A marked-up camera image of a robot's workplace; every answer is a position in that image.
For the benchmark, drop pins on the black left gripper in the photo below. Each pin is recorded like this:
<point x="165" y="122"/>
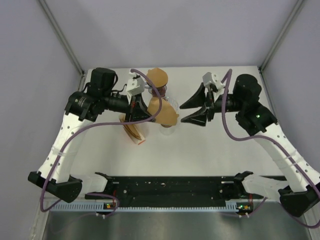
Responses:
<point x="138" y="110"/>

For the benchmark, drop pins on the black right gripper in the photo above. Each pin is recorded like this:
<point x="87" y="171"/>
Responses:
<point x="200" y="118"/>

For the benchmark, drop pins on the brown paper coffee filter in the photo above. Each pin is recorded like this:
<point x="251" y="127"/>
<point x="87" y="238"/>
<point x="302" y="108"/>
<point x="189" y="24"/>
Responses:
<point x="158" y="77"/>

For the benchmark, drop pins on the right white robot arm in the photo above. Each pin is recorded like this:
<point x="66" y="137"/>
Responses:
<point x="245" y="118"/>

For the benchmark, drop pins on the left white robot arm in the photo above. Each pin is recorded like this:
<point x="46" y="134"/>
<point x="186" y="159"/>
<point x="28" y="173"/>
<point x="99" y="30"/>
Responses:
<point x="80" y="114"/>

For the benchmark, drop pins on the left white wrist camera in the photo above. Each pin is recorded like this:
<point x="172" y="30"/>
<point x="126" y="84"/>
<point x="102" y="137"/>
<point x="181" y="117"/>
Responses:
<point x="135" y="84"/>

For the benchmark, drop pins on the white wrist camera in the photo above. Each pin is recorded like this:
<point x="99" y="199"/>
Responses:
<point x="211" y="82"/>
<point x="135" y="84"/>

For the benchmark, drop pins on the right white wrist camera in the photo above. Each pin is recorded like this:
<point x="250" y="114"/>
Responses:
<point x="211" y="82"/>

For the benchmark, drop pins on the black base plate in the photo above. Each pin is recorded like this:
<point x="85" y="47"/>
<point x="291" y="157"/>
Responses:
<point x="173" y="191"/>

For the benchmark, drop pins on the aluminium frame rail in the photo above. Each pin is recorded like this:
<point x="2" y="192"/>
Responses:
<point x="60" y="36"/>

